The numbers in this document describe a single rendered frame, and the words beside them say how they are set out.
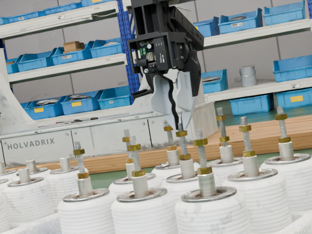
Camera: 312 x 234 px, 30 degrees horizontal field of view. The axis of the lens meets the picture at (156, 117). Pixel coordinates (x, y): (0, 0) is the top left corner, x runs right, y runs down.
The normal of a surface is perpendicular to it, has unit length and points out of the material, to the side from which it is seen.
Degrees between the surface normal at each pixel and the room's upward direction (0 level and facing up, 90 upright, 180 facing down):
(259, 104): 93
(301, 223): 0
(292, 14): 95
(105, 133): 90
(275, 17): 95
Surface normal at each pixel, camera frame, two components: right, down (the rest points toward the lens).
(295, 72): -0.29, 0.19
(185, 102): 0.88, -0.11
